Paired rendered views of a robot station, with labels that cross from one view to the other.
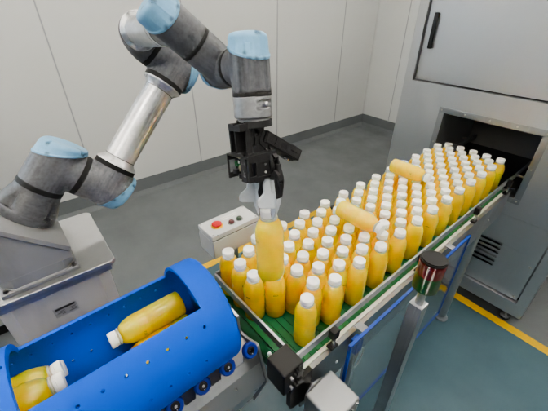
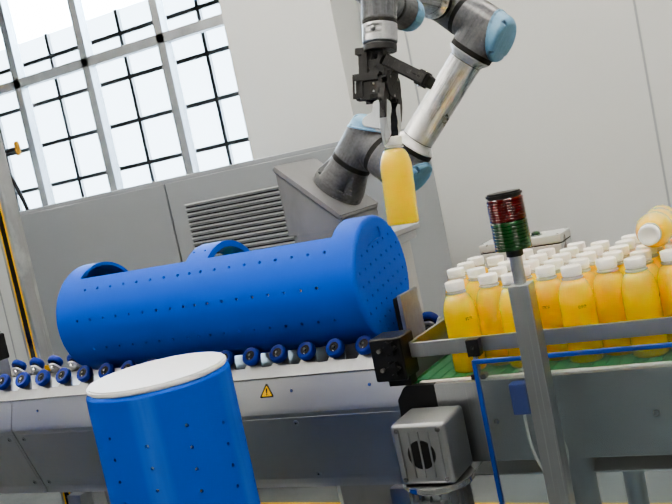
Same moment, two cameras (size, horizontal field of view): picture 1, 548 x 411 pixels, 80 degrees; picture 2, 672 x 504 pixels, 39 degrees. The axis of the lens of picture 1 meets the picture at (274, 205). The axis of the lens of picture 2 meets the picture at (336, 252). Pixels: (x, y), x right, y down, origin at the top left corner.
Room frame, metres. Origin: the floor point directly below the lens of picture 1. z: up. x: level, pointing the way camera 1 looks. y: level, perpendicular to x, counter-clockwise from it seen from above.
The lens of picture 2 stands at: (-0.28, -1.77, 1.37)
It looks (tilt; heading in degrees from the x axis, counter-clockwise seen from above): 5 degrees down; 69
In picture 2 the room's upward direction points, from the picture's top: 12 degrees counter-clockwise
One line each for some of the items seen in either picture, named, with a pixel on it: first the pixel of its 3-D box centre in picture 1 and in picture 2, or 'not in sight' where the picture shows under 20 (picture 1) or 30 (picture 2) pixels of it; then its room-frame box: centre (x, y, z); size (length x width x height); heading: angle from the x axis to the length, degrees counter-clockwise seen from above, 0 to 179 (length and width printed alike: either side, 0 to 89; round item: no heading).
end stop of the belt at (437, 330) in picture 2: (249, 311); (444, 325); (0.67, 0.08, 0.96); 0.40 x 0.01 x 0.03; 40
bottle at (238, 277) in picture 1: (241, 284); not in sight; (0.77, 0.11, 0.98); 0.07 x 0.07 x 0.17
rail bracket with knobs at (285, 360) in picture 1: (284, 369); (396, 358); (0.49, -0.03, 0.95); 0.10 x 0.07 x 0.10; 40
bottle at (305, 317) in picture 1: (305, 320); (463, 329); (0.62, -0.09, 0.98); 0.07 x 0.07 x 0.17
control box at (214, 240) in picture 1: (229, 231); (527, 256); (0.97, 0.17, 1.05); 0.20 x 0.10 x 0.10; 130
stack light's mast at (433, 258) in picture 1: (426, 281); (511, 237); (0.59, -0.39, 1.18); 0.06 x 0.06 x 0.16
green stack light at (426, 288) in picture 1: (426, 280); (511, 234); (0.59, -0.39, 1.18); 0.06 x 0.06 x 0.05
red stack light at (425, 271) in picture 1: (431, 267); (506, 209); (0.59, -0.39, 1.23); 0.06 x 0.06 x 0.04
